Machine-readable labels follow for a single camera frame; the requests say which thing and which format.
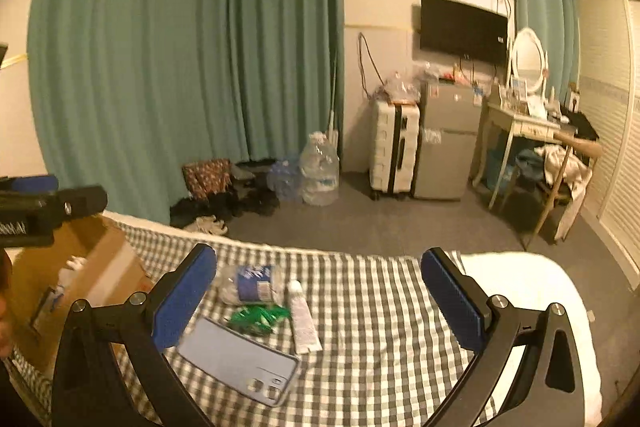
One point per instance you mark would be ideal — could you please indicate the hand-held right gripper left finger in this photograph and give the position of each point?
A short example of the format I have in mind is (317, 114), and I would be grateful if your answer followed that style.
(185, 299)

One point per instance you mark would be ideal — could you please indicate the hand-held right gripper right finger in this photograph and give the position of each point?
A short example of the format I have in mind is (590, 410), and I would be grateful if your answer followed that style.
(450, 302)

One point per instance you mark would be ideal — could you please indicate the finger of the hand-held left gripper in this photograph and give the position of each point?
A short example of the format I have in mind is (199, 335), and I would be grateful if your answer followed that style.
(35, 183)
(75, 204)

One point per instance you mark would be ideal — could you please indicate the brown cardboard box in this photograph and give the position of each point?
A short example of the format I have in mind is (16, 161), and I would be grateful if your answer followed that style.
(110, 262)

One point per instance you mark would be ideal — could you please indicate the grey blue smartphone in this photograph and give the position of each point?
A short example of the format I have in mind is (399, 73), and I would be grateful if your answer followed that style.
(235, 357)

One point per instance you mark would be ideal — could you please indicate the crushed clear plastic bottle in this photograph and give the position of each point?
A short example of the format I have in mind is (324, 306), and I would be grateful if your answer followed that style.
(255, 284)

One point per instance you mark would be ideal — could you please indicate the green snack packet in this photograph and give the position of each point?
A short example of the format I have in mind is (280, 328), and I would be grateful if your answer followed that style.
(255, 318)

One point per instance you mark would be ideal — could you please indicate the green checkered cloth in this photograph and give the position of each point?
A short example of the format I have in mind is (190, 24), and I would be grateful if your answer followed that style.
(375, 307)

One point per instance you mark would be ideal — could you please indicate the pair of white sneakers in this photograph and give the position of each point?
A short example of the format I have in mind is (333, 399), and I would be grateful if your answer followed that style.
(210, 224)

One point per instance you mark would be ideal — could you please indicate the pile of dark shoes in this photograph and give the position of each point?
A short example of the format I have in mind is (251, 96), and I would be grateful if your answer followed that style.
(250, 204)

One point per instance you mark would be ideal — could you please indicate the white tube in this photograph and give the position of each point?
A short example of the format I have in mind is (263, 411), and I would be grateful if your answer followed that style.
(302, 322)

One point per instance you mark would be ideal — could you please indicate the floral bag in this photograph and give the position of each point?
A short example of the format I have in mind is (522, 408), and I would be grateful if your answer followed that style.
(205, 177)

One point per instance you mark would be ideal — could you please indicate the grey small fridge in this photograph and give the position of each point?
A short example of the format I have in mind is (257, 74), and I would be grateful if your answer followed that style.
(445, 167)

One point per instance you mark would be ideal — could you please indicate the blue water bottle pack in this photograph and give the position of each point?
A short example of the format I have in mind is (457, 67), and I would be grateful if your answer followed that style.
(285, 182)

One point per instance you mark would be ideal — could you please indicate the blue garment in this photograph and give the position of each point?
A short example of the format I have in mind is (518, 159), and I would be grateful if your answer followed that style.
(527, 162)

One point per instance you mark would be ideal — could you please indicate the small clear plastic bag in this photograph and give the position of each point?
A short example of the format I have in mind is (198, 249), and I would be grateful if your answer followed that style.
(432, 136)

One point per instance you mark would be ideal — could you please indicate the white suitcase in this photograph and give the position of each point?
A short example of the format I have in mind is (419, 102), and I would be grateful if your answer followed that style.
(385, 147)

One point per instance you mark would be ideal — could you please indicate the cream garment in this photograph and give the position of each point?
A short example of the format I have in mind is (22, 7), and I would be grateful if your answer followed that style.
(560, 162)

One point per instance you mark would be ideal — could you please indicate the large clear water jug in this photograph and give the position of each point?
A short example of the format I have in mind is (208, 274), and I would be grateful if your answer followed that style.
(320, 172)

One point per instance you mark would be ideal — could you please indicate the white vanity table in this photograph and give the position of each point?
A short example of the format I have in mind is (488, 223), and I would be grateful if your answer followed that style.
(520, 124)

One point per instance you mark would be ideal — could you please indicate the wooden chair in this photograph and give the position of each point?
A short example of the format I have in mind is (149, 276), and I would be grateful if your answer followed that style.
(585, 147)

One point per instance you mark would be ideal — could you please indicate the white pole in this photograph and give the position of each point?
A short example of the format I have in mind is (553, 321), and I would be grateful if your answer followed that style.
(334, 127)

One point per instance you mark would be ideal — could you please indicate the black garment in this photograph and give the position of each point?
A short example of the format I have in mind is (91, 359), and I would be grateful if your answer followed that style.
(580, 124)

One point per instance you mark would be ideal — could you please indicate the white louvered wardrobe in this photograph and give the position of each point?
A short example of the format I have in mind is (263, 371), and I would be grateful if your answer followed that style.
(615, 132)

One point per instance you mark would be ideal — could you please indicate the white oval mirror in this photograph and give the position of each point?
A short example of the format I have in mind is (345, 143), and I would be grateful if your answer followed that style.
(527, 57)

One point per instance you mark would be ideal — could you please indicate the small picture frame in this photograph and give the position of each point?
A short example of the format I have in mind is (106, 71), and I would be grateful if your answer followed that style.
(519, 88)

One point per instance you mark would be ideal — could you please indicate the black wall television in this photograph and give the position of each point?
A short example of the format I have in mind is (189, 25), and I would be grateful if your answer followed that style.
(462, 29)

